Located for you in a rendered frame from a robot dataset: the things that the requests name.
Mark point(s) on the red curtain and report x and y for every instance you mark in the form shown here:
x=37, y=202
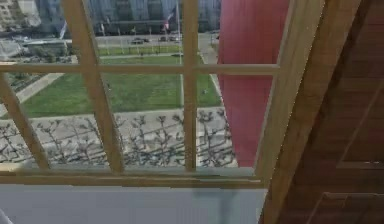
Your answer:
x=248, y=83

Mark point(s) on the wooden framed window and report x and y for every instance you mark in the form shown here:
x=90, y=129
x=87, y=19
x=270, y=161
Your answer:
x=96, y=93

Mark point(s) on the brown wooden cupboard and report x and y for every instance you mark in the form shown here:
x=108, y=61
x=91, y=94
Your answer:
x=336, y=133

